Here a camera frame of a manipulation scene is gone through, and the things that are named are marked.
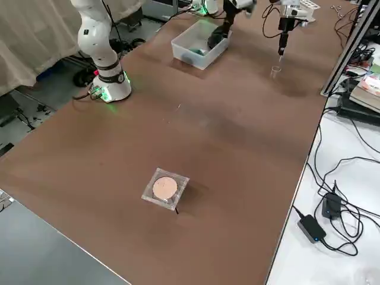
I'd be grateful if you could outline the wire mesh tripod stand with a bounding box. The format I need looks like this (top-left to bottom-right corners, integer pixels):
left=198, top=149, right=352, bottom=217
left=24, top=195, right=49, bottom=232
left=140, top=167, right=191, bottom=215

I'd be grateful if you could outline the beige curtain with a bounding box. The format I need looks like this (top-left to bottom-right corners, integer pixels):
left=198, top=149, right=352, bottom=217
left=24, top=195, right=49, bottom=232
left=0, top=0, right=90, bottom=97

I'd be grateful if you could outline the aluminium frame post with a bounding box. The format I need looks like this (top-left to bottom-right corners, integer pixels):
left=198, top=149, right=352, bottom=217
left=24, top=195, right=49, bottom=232
left=319, top=0, right=380, bottom=97

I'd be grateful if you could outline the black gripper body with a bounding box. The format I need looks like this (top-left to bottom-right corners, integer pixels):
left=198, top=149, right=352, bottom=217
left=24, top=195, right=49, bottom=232
left=278, top=16, right=294, bottom=39
left=221, top=0, right=240, bottom=31

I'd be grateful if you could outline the black flat device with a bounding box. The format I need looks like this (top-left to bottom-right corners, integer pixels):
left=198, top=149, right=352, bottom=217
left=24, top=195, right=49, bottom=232
left=335, top=91, right=380, bottom=124

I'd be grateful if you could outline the tangled black cable bundle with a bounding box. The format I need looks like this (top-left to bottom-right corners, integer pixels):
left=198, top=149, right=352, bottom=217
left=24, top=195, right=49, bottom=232
left=346, top=41, right=376, bottom=75

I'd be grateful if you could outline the white test tube rack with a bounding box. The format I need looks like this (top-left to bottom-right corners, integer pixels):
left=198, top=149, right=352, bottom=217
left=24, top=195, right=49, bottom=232
left=299, top=0, right=318, bottom=24

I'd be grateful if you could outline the grey equipment case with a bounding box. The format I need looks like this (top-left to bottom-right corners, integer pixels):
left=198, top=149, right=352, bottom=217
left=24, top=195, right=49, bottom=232
left=142, top=0, right=179, bottom=22

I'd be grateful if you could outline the black power cable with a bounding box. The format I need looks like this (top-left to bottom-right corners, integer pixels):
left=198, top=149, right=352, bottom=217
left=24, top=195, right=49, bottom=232
left=305, top=106, right=380, bottom=257

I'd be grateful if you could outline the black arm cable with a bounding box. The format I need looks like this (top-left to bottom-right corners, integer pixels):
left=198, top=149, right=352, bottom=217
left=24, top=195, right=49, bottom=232
left=261, top=2, right=281, bottom=39
left=102, top=0, right=123, bottom=42

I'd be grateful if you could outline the stack of books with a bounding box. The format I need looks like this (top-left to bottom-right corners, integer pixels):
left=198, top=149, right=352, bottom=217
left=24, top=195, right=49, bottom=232
left=350, top=72, right=380, bottom=105

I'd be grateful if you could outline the black power adapter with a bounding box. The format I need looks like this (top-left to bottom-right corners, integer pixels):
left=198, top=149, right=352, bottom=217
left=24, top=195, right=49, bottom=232
left=297, top=214, right=327, bottom=244
left=321, top=191, right=343, bottom=220

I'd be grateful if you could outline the dark grey cloth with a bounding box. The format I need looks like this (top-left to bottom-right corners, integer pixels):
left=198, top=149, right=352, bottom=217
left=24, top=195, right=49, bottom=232
left=207, top=26, right=232, bottom=50

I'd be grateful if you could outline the translucent plastic box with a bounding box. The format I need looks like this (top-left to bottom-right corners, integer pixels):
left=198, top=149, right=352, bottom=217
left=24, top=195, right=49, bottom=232
left=170, top=19, right=232, bottom=71

